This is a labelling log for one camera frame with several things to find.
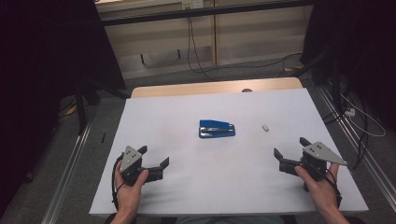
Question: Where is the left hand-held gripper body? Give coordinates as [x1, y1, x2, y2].
[120, 146, 149, 187]

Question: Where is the person's left hand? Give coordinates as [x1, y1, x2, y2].
[113, 161, 150, 217]

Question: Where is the black horizontal bar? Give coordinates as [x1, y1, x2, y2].
[100, 0, 314, 27]

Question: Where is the black metal stand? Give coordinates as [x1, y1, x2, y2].
[73, 78, 132, 136]

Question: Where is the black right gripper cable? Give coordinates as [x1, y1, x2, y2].
[323, 169, 343, 209]

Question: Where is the black curtain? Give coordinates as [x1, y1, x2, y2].
[0, 0, 127, 216]
[300, 0, 396, 132]

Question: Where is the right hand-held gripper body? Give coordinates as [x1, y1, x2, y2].
[298, 141, 348, 182]

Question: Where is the black hanging cable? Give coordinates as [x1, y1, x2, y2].
[186, 17, 304, 82]

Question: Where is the white table cover board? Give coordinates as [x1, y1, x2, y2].
[89, 88, 369, 217]

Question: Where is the white wall socket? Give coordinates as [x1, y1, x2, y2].
[181, 0, 205, 9]

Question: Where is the black floor cable bundle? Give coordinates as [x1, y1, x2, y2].
[321, 92, 370, 172]

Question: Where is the aluminium floor rail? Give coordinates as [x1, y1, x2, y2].
[316, 85, 396, 204]
[40, 120, 94, 224]

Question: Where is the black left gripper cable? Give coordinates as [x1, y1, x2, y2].
[110, 153, 126, 213]

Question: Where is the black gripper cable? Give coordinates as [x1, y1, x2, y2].
[323, 169, 343, 209]
[110, 153, 126, 213]

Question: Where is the person's right hand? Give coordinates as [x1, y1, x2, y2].
[294, 162, 343, 215]

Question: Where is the beige wooden cabinet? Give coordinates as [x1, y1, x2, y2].
[94, 0, 314, 80]

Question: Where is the white floor cable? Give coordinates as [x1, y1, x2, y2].
[339, 92, 387, 138]

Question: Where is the blue stapler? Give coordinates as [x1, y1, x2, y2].
[198, 119, 236, 140]

